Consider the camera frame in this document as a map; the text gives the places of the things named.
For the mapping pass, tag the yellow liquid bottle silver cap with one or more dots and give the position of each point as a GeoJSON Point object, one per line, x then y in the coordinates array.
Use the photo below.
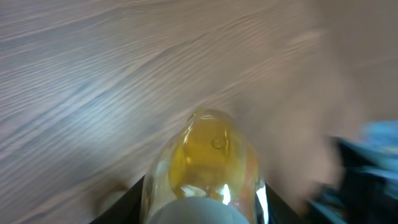
{"type": "Point", "coordinates": [207, 173]}

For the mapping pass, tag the teal white tissue pack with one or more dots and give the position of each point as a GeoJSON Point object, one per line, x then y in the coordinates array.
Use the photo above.
{"type": "Point", "coordinates": [368, 189]}

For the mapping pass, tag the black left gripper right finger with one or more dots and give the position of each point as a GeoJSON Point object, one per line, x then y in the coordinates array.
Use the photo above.
{"type": "Point", "coordinates": [276, 211]}

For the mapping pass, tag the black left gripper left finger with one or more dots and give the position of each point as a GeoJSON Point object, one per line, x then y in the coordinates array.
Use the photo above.
{"type": "Point", "coordinates": [122, 206]}

